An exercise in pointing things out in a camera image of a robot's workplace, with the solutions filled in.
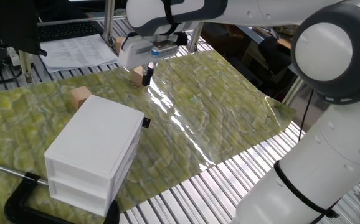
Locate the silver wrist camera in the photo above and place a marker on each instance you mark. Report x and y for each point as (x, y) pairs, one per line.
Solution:
(164, 49)

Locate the white plastic drawer cabinet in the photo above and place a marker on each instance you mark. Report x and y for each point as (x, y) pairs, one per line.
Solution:
(99, 133)

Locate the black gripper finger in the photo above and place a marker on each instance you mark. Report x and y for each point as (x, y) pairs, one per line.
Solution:
(145, 77)
(151, 70)

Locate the black computer monitor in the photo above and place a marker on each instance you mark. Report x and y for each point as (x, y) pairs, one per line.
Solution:
(5, 25)

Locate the light wooden cube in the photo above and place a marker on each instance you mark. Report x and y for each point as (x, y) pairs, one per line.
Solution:
(119, 43)
(78, 97)
(137, 76)

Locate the white plastic bin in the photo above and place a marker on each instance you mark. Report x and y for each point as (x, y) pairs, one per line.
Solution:
(146, 122)

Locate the black C-clamp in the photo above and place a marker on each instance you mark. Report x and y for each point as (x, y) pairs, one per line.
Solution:
(15, 207)

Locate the white printed paper stack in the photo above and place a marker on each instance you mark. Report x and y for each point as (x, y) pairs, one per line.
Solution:
(77, 53)

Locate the black fabric object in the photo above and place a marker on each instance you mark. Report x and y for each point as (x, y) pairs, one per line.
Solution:
(275, 53)

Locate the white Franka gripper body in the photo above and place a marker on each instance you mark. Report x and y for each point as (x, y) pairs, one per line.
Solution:
(133, 53)

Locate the black computer keyboard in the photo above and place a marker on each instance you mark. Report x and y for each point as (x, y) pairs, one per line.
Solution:
(68, 30)

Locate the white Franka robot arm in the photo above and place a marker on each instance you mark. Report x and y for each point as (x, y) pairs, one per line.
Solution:
(317, 174)

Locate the brown cardboard box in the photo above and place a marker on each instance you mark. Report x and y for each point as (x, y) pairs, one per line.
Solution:
(304, 112)

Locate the aluminium frame post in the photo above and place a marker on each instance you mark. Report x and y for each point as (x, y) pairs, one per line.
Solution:
(195, 37)
(109, 18)
(293, 88)
(25, 67)

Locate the green marble pattern mat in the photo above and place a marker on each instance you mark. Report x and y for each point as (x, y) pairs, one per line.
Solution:
(214, 109)

